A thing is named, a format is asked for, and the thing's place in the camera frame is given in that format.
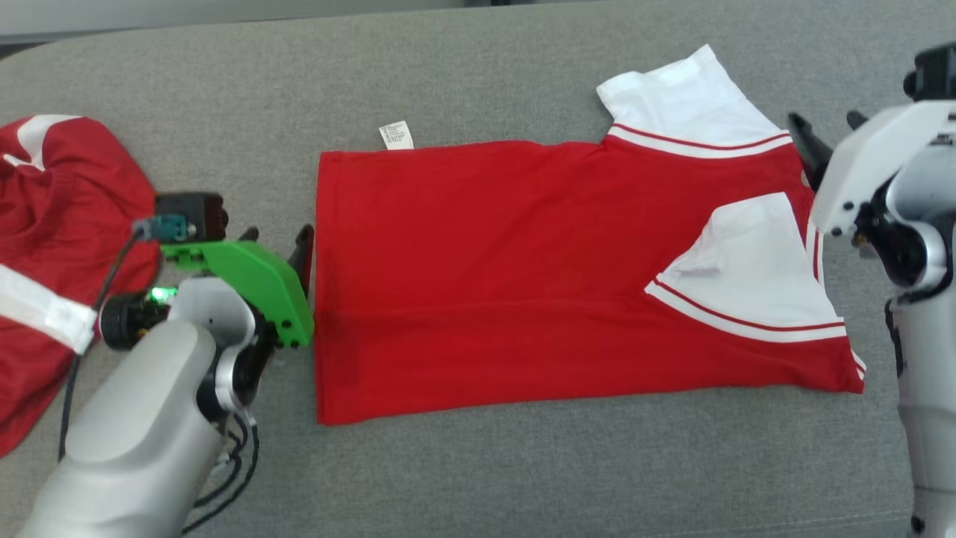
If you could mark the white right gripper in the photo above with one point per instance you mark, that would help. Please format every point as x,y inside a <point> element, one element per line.
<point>859,164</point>

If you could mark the red and white shirt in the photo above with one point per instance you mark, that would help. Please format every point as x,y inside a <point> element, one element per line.
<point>485,261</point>

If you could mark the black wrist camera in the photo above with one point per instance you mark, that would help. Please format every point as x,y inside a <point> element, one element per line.
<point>933,71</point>
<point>190,213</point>

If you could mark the red shorts white stripe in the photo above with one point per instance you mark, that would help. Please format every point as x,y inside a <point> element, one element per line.
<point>60,194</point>

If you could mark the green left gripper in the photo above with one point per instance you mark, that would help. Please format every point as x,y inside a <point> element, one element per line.
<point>261,276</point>

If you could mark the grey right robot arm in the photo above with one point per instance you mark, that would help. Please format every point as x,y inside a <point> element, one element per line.
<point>926,373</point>

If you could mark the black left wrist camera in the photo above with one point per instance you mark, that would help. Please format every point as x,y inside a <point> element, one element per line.
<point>190,213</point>

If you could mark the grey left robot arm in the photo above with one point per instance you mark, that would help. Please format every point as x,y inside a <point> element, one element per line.
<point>134,433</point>

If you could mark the white fabric strip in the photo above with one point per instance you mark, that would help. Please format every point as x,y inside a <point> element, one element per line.
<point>52,310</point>

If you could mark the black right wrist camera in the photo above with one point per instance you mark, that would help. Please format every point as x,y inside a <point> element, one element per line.
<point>933,71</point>

